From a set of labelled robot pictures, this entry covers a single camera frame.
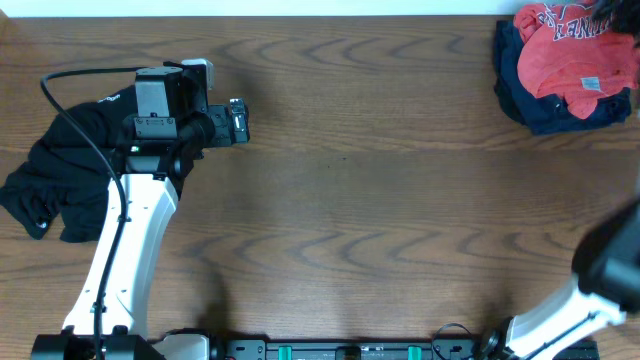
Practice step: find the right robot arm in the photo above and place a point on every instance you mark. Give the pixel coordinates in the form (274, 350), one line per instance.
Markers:
(603, 287)

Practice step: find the folded navy blue garment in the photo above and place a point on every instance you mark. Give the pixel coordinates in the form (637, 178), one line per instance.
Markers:
(550, 114)

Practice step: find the red printed t-shirt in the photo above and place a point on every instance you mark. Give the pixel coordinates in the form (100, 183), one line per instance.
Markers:
(568, 53)

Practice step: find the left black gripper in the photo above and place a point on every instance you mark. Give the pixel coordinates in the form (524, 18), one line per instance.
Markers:
(224, 136)

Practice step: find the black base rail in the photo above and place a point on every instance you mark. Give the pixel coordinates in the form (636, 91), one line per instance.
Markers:
(350, 350)

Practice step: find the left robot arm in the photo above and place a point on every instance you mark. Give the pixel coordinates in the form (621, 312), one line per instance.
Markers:
(160, 142)

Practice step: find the black t-shirt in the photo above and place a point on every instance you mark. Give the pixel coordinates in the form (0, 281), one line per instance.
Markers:
(64, 177)

